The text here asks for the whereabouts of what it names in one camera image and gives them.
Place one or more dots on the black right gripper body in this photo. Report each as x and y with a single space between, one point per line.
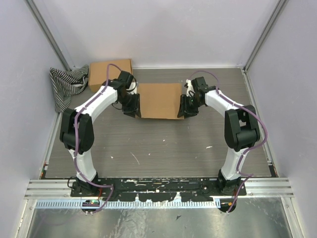
190 105

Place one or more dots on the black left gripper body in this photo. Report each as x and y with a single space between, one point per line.
131 103

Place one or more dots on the brown cardboard box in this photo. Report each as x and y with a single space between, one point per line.
100 71
160 100

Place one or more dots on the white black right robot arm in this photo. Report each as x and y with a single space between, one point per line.
241 129

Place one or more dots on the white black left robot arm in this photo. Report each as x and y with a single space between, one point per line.
77 132

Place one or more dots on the folded brown cardboard box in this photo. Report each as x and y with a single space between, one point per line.
100 71

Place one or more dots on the striped black white cloth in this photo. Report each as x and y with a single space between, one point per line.
67 84

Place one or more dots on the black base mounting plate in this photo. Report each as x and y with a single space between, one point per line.
108 190

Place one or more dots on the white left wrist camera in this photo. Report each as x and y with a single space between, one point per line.
133 87

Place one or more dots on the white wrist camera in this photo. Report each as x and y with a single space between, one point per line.
190 90
133 87

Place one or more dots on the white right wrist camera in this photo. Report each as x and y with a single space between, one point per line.
190 90

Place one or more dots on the aluminium front frame rail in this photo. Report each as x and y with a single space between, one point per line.
253 187

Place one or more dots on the left aluminium corner post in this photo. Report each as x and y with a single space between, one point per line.
47 32

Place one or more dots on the aluminium corner post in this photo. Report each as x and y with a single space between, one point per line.
47 32
277 11

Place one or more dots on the white slotted cable duct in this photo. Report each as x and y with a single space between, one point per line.
79 203

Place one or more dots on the right aluminium corner post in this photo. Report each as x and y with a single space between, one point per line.
277 11

